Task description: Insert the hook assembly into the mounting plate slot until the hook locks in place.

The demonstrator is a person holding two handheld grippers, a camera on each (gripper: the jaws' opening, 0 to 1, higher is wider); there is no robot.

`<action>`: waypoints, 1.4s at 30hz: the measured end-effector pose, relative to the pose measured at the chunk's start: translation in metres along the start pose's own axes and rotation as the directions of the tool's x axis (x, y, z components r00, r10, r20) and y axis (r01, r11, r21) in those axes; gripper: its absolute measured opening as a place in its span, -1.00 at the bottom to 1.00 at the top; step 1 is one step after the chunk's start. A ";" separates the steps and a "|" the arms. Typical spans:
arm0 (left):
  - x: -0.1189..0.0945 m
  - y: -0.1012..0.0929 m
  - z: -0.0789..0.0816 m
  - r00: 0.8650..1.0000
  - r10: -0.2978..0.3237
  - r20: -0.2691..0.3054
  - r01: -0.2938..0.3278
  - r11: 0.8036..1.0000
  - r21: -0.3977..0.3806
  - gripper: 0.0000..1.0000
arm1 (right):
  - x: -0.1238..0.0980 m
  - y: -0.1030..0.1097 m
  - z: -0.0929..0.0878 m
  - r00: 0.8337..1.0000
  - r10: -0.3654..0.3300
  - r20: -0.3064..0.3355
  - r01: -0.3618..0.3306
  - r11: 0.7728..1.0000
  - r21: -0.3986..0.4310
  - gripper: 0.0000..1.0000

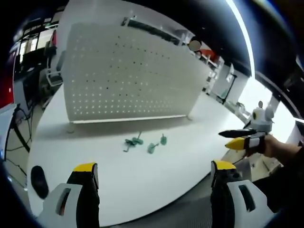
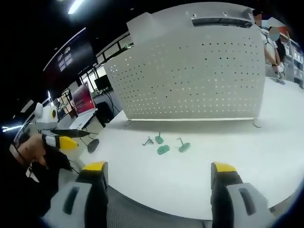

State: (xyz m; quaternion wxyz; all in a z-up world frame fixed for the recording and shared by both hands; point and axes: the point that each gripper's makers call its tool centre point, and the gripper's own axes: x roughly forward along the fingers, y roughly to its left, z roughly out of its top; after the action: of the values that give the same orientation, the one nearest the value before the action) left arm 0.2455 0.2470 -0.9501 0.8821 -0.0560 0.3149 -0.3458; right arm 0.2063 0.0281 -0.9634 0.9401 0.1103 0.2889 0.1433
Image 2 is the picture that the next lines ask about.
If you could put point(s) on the ceiling light strip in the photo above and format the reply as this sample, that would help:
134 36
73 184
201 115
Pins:
75 6

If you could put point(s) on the green mounting plate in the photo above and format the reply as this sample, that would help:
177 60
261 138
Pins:
163 149
160 139
184 147

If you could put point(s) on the storage shelving rack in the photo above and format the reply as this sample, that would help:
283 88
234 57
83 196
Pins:
295 57

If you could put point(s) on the white perforated pegboard panel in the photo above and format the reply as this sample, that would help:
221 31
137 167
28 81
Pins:
190 76

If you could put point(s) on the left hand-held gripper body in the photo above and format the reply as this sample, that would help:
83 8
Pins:
45 117

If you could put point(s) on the black computer tower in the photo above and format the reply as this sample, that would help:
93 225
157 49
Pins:
104 114

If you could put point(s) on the black computer monitor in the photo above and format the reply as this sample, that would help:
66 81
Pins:
102 83

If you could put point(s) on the metal hook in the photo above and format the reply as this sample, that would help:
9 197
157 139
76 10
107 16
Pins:
148 141
179 140

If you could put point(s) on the black oval object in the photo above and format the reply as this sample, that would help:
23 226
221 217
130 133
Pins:
93 145

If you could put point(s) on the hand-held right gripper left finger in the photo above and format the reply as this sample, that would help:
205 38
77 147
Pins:
85 204

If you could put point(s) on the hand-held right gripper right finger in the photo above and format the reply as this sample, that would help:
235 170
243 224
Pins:
234 204

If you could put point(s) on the person's black clothing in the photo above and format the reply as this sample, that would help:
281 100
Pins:
35 190

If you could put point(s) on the person's left hand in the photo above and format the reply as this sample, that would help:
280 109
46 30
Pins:
31 147

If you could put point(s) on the red display screen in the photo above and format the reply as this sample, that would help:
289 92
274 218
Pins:
83 99

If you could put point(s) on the black pointed bar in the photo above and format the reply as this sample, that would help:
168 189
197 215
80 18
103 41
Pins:
71 132

